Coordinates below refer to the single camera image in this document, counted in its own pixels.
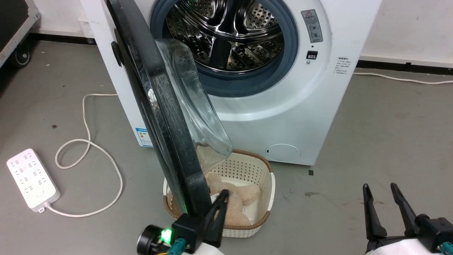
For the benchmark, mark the black rimmed glass washer door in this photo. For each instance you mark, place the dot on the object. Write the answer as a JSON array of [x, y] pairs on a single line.
[[159, 106]]

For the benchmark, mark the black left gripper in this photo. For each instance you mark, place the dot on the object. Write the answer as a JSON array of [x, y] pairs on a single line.
[[187, 230]]

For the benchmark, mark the white front-load washing machine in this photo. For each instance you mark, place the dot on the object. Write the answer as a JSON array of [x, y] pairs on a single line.
[[283, 120]]

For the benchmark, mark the stainless steel washer drum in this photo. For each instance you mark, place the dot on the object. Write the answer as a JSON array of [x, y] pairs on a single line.
[[226, 21]]

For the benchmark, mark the round drain filter cover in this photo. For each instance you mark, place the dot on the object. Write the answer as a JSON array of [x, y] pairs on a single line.
[[283, 153]]

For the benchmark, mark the grey rubber door gasket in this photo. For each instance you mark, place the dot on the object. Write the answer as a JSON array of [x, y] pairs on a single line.
[[247, 85]]

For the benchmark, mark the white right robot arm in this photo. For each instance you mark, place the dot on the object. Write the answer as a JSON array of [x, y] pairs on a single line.
[[396, 249]]

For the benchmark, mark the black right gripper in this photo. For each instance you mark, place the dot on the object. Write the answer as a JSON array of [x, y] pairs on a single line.
[[437, 232]]

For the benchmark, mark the blue white energy label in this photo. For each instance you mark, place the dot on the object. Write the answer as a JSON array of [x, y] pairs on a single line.
[[144, 138]]

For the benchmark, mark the black flight case with wheel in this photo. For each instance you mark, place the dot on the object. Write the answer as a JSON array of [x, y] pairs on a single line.
[[10, 24]]

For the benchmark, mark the white power strip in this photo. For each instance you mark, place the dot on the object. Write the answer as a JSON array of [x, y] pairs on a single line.
[[32, 180]]

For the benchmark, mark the black door hinge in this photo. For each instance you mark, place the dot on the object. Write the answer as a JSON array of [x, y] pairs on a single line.
[[116, 53]]

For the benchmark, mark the grey warning sticker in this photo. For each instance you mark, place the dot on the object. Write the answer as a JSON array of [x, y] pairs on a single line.
[[312, 26]]

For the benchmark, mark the beige plush toy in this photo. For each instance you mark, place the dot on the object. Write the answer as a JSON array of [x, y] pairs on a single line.
[[246, 194]]

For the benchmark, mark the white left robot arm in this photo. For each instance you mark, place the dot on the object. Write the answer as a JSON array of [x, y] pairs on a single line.
[[208, 251]]

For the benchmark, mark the cream woven laundry basket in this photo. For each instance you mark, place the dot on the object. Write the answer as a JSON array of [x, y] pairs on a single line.
[[244, 170]]

